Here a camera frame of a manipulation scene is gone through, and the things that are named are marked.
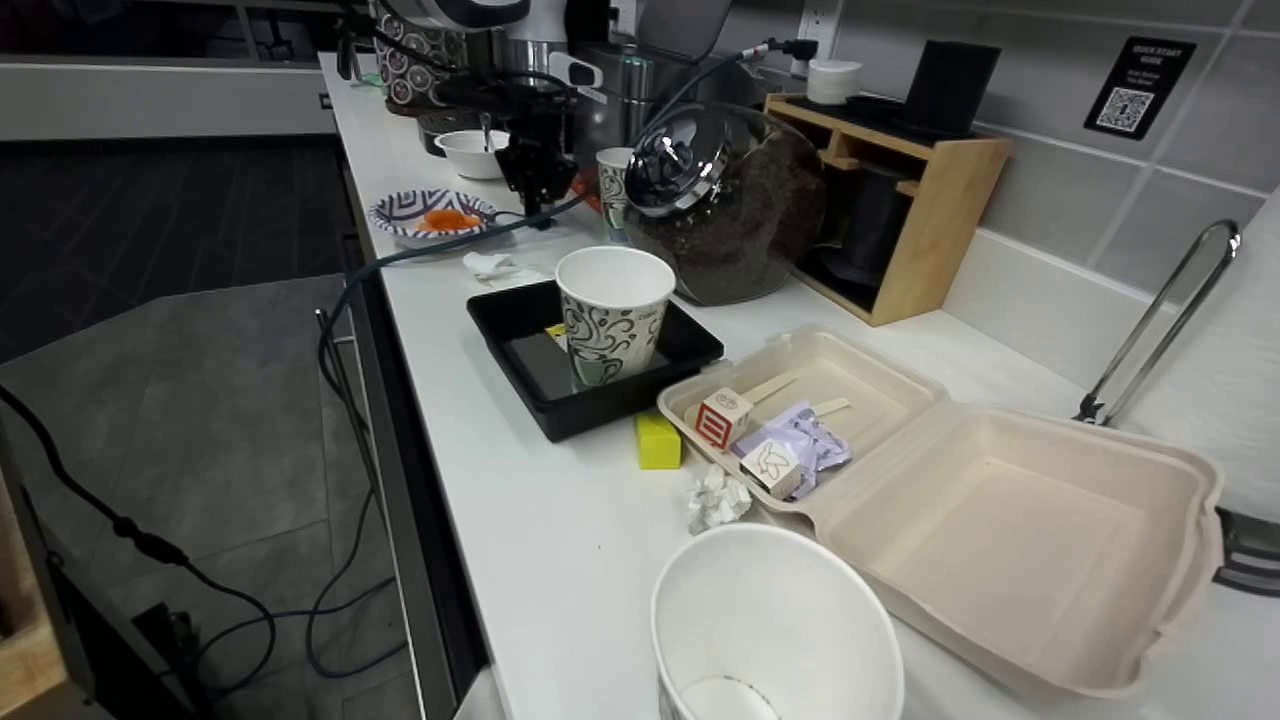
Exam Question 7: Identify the black plastic tray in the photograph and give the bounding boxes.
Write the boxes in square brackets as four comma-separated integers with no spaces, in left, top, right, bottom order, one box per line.
[468,281,722,445]

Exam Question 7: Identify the dark round kettle appliance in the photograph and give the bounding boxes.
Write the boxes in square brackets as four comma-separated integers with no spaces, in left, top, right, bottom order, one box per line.
[624,102,823,303]

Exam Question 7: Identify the patterned paper cup by kettle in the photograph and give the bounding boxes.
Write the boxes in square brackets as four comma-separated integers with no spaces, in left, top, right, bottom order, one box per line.
[597,149,636,228]

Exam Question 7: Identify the crumpled white napkin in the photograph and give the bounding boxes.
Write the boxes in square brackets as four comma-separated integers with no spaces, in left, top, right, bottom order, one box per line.
[463,253,516,282]

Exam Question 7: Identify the purple patterned paper plate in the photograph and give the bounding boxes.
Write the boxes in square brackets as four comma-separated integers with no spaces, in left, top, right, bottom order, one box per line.
[374,188,495,246]

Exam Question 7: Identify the purple wrapped packet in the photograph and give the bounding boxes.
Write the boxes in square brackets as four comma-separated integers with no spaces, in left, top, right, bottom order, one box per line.
[736,398,850,499]

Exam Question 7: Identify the red white small box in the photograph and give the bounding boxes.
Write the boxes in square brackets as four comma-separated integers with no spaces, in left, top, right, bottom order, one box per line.
[690,388,753,447]

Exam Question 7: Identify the patterned paper cup in tray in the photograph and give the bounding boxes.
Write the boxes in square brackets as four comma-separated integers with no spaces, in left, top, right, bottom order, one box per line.
[557,243,677,388]

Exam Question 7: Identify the yellow sponge block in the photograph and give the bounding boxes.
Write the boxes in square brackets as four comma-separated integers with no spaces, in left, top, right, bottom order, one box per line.
[630,412,685,470]

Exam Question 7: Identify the orange carrot pieces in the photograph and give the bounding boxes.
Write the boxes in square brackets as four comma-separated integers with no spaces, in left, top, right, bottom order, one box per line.
[418,209,481,236]

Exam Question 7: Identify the chrome faucet handle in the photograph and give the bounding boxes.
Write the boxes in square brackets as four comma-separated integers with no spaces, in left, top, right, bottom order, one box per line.
[1076,221,1245,426]

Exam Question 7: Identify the large white paper bowl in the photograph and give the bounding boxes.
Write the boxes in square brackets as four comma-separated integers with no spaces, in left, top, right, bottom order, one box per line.
[646,524,905,720]

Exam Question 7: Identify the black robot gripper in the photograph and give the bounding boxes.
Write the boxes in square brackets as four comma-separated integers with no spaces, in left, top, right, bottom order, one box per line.
[490,79,575,201]

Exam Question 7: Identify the white ceramic bowl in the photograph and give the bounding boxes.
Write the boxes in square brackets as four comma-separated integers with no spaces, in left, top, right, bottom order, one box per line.
[429,129,506,182]

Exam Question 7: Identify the black floor cable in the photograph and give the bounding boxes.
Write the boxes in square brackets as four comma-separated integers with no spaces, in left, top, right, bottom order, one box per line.
[0,296,410,696]

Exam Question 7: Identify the black QR code sign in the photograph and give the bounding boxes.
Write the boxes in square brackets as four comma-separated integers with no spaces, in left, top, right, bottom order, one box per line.
[1082,36,1195,138]

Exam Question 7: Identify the crumpled white tissue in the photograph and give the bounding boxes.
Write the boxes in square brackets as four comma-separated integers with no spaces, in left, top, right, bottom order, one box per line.
[688,466,753,531]

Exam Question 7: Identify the beige clamshell takeout box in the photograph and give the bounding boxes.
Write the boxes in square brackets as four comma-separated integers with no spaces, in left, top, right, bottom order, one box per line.
[659,330,1222,699]

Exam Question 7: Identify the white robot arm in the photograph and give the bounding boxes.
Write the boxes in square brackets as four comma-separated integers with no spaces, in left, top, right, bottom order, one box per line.
[367,0,604,209]

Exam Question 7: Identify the wooden organizer shelf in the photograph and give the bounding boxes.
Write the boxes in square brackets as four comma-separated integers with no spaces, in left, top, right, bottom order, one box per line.
[762,97,1010,323]

